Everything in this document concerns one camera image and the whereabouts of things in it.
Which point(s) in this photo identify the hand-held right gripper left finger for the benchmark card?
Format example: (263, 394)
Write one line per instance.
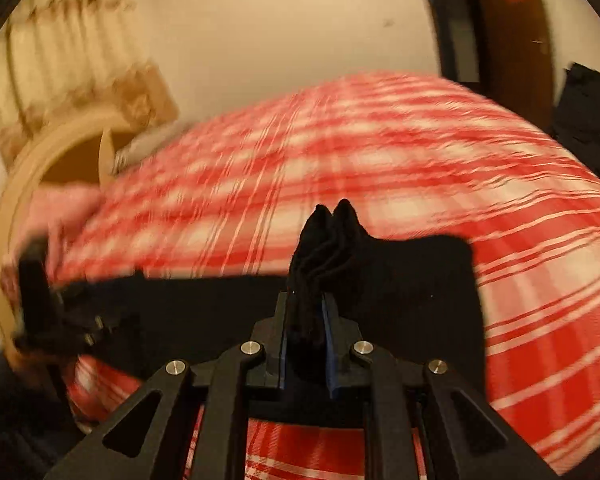
(220, 400)

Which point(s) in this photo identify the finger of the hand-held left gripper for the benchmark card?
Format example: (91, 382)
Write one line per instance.
(100, 310)

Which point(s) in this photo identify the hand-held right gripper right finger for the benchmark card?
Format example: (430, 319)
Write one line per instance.
(395, 400)

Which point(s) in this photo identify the black pants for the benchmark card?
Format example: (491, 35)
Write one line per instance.
(405, 285)

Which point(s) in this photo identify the pink floral quilt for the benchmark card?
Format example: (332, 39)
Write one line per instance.
(60, 215)

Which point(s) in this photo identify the cream and brown headboard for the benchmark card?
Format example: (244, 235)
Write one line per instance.
(55, 147)

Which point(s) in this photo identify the striped pillow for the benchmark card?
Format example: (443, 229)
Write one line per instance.
(140, 147)

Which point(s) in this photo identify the bed with red plaid sheet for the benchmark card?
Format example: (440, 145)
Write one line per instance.
(380, 170)

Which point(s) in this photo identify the beige patterned curtain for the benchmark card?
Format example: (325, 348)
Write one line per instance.
(75, 45)

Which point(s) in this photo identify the black folding chair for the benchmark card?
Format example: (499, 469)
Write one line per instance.
(587, 120)

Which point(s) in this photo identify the brown wooden door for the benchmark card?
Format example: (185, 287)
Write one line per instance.
(510, 40)

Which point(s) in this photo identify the dark door frame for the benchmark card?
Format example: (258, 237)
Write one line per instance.
(445, 20)

